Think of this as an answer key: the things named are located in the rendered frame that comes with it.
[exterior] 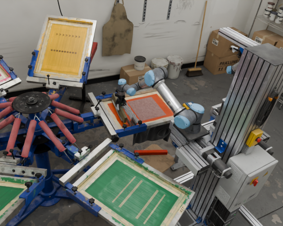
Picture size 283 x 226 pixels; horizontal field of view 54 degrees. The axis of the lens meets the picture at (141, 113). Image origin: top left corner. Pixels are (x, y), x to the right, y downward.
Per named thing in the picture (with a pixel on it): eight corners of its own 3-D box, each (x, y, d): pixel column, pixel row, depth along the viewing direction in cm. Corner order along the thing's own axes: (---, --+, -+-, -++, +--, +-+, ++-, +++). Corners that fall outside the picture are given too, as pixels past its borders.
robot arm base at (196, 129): (204, 131, 229) (207, 122, 223) (190, 136, 222) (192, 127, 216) (192, 120, 239) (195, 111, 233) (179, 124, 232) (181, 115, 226)
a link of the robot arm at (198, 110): (204, 119, 225) (208, 106, 216) (194, 126, 217) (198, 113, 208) (192, 112, 231) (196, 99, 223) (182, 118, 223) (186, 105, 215)
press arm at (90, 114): (97, 114, 273) (97, 110, 270) (99, 118, 269) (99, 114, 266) (80, 118, 266) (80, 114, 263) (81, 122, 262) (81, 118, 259)
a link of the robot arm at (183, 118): (200, 118, 211) (159, 63, 221) (187, 126, 202) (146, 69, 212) (191, 125, 221) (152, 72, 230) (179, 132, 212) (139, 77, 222)
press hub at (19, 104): (61, 176, 330) (50, 81, 246) (70, 202, 304) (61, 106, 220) (27, 186, 315) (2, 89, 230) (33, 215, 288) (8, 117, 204)
